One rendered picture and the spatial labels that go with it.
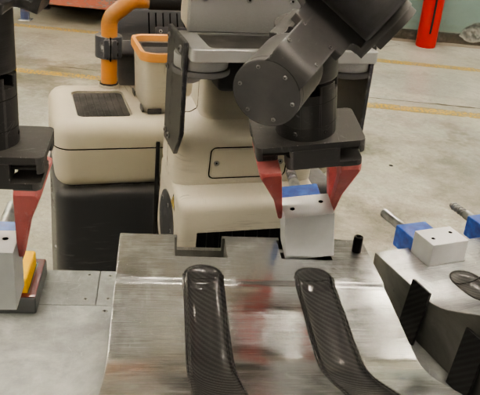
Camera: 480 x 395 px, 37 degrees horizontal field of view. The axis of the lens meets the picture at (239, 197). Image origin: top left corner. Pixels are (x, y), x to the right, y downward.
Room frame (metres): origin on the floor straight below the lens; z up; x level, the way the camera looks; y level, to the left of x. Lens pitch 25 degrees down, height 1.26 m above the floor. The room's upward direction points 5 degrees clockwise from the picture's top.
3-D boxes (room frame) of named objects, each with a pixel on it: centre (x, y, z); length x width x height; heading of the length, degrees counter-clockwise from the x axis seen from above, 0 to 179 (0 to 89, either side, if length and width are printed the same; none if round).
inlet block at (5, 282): (0.54, 0.20, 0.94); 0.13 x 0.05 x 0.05; 8
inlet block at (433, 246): (0.78, -0.22, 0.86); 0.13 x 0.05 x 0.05; 25
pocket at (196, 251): (0.65, 0.04, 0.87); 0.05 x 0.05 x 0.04; 8
